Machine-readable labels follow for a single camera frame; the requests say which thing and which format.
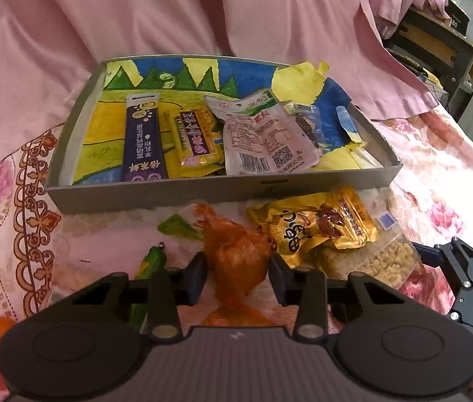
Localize painted paper sheet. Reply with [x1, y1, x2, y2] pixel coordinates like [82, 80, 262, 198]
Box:
[71, 56, 372, 186]

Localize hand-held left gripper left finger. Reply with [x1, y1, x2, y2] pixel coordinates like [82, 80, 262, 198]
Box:
[69, 251, 210, 341]

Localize white snack packet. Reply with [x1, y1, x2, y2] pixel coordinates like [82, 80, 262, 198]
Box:
[206, 89, 321, 176]

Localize small dark snack packet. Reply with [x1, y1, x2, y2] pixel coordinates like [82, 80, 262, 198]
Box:
[285, 102, 326, 152]

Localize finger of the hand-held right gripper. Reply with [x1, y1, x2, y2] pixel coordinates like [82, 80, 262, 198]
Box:
[412, 237, 473, 292]

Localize yellow snack packet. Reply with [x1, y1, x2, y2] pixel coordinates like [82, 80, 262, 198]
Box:
[168, 108, 225, 179]

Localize orange chicken snack packet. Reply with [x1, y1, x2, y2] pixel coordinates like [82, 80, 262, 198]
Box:
[158, 202, 279, 328]

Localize clear biscuit packet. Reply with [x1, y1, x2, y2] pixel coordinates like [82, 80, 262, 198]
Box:
[50, 260, 109, 304]

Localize large pink curtain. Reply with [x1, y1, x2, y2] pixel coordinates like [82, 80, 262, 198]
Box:
[0, 0, 440, 187]

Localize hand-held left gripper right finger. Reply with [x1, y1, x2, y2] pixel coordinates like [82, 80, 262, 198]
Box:
[267, 255, 404, 341]

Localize dark blue long packet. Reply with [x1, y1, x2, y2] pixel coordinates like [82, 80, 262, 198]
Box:
[121, 93, 171, 183]

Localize green snack stick packet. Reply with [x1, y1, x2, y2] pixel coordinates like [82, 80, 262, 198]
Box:
[129, 242, 169, 332]

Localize grey cardboard box tray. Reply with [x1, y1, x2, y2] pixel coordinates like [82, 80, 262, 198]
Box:
[46, 54, 403, 215]

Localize wooden black cabinet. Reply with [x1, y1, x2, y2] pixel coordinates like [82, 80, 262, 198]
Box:
[383, 0, 473, 112]

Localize clear crumb snack packet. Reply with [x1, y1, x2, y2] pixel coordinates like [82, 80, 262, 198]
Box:
[316, 209, 426, 290]

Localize gold snack packet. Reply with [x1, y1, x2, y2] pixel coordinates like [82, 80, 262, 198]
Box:
[246, 185, 378, 269]

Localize small orange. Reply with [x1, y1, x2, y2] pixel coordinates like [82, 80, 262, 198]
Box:
[0, 316, 18, 353]

